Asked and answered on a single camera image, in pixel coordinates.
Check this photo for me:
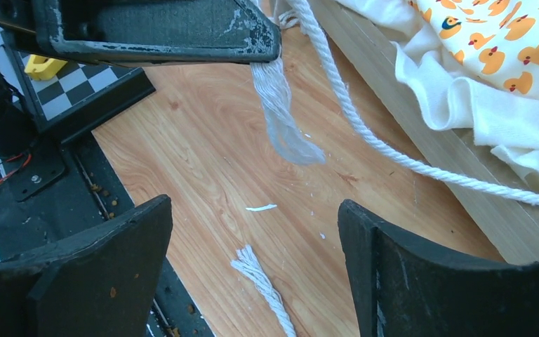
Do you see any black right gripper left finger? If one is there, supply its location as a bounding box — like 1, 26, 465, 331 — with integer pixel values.
0, 194, 173, 336

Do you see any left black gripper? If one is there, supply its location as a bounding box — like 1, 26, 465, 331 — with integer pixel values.
0, 0, 281, 65

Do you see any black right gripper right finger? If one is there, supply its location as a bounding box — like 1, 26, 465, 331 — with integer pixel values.
338, 199, 539, 336

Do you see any wooden pet bed frame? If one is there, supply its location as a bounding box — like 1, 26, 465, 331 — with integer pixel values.
310, 1, 539, 264

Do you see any yellow duck print blanket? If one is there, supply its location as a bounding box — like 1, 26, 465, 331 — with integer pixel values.
344, 0, 539, 192

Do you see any yellow plastic block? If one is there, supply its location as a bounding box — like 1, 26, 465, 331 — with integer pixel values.
24, 54, 67, 81

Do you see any black white checkerboard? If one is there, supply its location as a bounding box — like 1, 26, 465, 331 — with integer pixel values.
13, 51, 155, 142

